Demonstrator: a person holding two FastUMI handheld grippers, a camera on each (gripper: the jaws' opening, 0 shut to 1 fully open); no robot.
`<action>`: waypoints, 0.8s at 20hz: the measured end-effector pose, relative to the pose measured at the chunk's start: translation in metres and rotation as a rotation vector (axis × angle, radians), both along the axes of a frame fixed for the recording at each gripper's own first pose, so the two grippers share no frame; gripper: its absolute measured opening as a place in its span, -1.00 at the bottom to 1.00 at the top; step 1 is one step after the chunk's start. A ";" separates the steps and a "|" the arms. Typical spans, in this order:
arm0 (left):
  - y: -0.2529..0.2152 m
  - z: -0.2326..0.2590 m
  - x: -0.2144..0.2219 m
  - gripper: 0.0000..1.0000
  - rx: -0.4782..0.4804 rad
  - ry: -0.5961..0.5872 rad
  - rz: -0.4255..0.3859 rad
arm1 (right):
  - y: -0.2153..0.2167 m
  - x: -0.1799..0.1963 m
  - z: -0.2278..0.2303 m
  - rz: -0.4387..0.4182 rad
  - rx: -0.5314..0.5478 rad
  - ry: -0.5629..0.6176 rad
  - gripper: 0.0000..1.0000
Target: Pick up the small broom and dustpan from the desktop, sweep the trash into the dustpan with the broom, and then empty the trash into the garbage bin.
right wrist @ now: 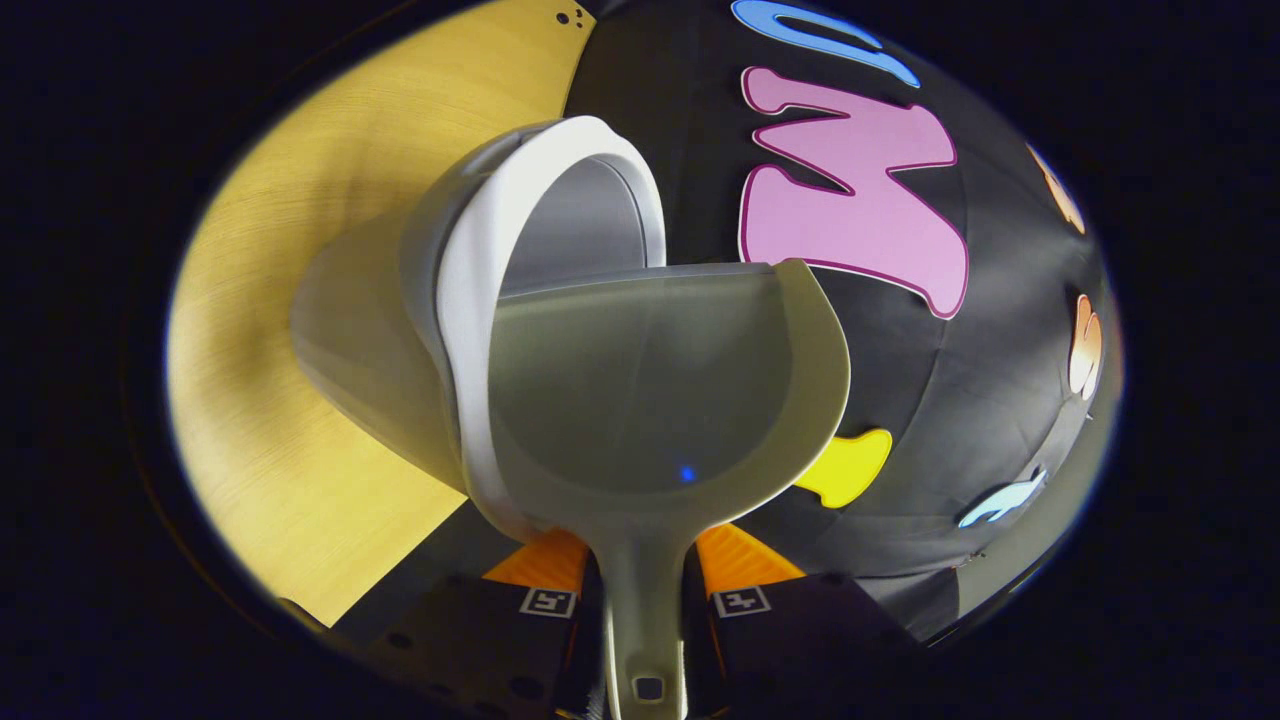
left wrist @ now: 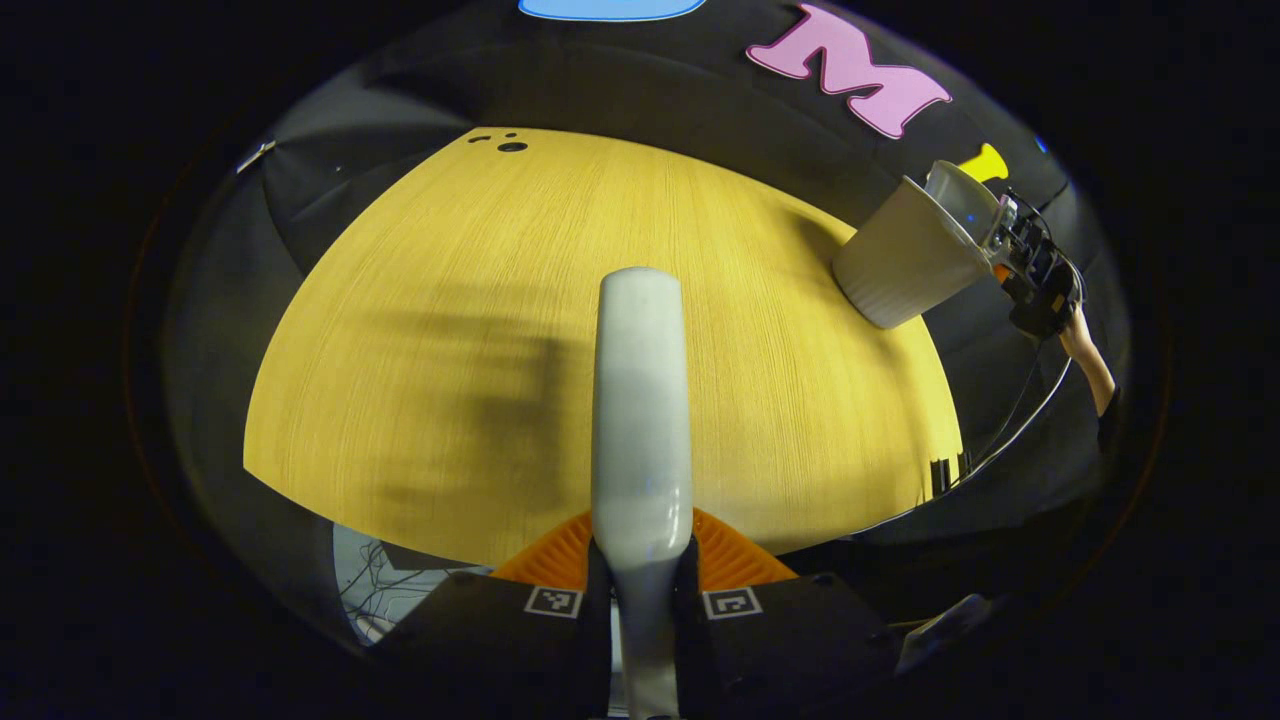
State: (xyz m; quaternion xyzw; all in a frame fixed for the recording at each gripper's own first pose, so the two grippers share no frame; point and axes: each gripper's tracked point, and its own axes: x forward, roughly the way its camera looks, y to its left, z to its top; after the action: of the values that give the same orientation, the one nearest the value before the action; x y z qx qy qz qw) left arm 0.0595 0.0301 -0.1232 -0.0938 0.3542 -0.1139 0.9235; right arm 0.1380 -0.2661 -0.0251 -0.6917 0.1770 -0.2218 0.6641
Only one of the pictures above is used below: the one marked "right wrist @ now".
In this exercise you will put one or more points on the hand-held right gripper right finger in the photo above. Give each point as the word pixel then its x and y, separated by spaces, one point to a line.
pixel 790 640

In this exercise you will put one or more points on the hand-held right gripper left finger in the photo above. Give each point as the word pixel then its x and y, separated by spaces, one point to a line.
pixel 470 640

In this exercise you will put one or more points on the grey dustpan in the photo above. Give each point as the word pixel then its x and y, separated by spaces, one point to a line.
pixel 650 380

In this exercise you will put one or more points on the white ribbed garbage bin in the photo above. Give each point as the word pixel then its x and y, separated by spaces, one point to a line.
pixel 370 340

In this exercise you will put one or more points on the black backdrop cloth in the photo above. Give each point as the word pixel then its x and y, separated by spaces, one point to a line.
pixel 1000 400

